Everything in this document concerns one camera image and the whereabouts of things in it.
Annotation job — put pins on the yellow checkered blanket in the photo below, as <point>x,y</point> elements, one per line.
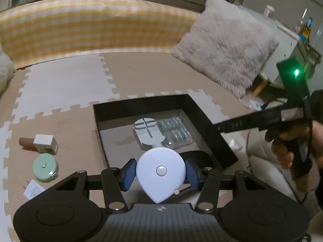
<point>88,27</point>

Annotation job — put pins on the white watch band tool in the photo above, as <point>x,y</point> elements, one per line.
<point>147,131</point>

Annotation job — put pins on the light grey cloth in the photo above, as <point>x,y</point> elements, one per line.
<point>262,161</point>

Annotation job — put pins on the fluffy white pillow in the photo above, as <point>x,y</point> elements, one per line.
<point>227,45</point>
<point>5,70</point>

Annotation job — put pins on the person's right forearm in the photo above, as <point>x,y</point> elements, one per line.
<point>314,181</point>

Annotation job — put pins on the white charger plug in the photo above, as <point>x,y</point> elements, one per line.
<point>34,189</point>

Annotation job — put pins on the green tape measure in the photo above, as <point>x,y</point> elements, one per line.
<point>45,167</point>

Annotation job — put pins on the clear plastic case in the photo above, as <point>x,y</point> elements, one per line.
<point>176,132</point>

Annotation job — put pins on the person's right hand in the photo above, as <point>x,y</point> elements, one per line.
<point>282,153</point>

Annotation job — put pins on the white lidded jar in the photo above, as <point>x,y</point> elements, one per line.
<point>268,11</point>

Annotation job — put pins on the black oval case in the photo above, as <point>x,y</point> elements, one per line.
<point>199,157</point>

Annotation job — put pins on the small white box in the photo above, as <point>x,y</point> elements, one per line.
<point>45,144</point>

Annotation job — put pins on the brown lipstick tube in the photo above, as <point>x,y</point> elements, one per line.
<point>26,141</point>

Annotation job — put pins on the foam puzzle floor mat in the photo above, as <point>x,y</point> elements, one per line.
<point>63,93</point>

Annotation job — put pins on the white cabinet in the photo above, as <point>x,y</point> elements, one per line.
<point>285,42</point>

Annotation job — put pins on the black cardboard box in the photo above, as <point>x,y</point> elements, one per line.
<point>201,121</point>

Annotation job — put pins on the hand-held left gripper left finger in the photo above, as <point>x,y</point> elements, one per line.
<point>128,175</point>

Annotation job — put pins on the yellow bottle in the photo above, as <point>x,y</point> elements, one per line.
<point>305,31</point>

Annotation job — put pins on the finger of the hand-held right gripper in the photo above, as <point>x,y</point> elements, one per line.
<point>247,122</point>

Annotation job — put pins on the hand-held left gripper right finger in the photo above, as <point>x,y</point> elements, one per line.
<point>191,175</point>

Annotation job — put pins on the white tape measure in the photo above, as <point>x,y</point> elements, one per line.
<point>159,171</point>

